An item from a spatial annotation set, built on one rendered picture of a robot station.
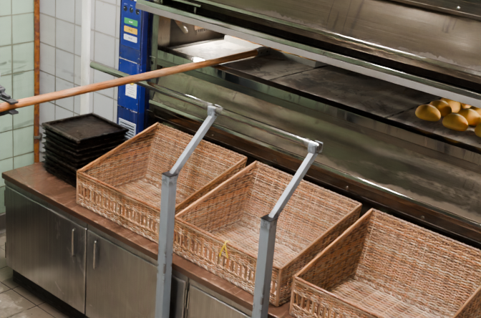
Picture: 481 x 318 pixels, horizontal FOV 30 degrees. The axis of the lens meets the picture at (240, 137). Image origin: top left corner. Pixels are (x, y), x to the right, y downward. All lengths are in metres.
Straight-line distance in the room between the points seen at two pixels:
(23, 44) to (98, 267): 1.41
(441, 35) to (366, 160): 0.58
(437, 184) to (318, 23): 0.75
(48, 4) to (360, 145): 1.93
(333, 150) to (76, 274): 1.27
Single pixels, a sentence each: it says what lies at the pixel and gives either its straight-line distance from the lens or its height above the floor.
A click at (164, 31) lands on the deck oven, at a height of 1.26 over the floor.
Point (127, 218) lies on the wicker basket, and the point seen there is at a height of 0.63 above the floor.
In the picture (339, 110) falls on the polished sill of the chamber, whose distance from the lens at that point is 3.46.
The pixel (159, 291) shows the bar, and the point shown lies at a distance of 3.51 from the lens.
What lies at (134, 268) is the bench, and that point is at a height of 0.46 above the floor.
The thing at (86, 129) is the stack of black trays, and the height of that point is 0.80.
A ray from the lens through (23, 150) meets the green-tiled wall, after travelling 4.94.
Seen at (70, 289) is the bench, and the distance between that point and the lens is 4.08.
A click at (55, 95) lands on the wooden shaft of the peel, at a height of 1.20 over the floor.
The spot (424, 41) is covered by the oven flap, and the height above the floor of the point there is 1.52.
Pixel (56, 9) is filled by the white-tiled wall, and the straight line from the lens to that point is 4.64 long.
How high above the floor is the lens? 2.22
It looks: 20 degrees down
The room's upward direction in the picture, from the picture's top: 5 degrees clockwise
